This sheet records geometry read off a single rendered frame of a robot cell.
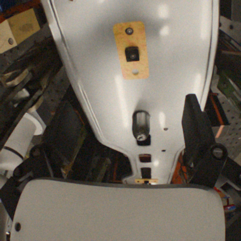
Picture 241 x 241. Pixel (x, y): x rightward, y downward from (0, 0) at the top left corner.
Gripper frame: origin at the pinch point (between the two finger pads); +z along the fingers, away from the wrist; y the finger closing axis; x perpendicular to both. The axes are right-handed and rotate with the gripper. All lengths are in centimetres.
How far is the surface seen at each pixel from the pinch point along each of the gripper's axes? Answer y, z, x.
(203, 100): 11.1, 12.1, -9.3
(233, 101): 14.7, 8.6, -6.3
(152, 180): 2.1, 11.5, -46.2
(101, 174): -12.4, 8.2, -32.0
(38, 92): -12.7, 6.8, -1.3
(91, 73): -6.5, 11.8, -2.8
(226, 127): 19.4, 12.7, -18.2
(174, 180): 15, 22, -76
